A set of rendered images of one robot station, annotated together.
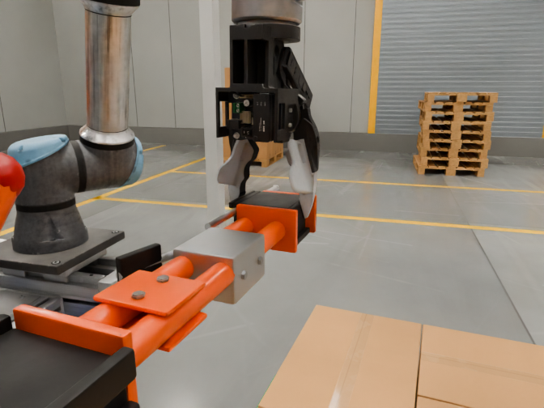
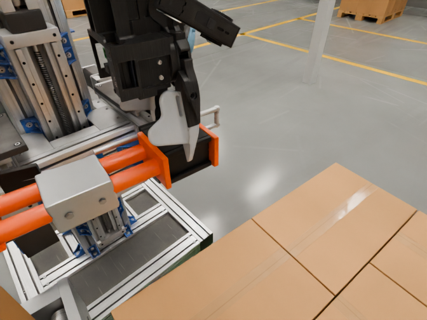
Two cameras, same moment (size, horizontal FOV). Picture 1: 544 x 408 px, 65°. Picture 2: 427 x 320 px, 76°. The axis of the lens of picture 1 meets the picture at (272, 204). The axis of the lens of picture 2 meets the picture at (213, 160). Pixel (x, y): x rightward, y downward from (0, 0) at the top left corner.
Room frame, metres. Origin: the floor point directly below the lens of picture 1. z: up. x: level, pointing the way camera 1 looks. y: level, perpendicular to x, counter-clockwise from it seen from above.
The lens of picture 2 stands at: (0.27, -0.21, 1.44)
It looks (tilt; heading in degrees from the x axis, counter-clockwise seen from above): 39 degrees down; 32
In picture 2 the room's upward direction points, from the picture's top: straight up
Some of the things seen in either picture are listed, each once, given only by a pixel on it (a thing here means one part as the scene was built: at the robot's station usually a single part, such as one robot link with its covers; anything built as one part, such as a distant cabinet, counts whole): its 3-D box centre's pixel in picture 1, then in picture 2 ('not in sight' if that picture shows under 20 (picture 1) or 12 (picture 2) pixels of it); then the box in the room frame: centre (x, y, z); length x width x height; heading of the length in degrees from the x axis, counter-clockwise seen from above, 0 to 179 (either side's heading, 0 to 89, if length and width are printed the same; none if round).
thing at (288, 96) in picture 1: (263, 86); (140, 28); (0.48, 0.01, 1.37); 0.09 x 0.08 x 0.12; 156
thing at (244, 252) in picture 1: (221, 262); (78, 191); (0.38, 0.05, 1.21); 0.07 x 0.07 x 0.04; 68
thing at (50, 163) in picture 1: (44, 167); not in sight; (0.90, 0.49, 1.20); 0.13 x 0.12 x 0.14; 128
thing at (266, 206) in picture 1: (278, 218); (178, 149); (0.50, -0.01, 1.21); 0.08 x 0.07 x 0.05; 158
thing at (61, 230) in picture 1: (48, 220); not in sight; (0.89, 0.49, 1.09); 0.15 x 0.15 x 0.10
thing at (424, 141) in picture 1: (451, 131); not in sight; (7.38, -3.08, 0.65); 1.29 x 1.10 x 1.30; 164
